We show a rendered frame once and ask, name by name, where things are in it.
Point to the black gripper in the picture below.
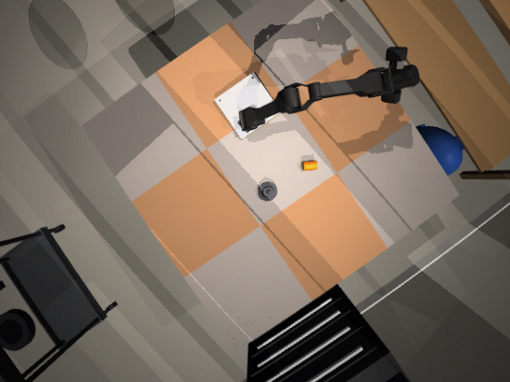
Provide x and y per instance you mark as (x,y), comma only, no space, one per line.
(394,55)

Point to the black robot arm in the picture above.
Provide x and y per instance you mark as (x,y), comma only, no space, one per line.
(371,84)

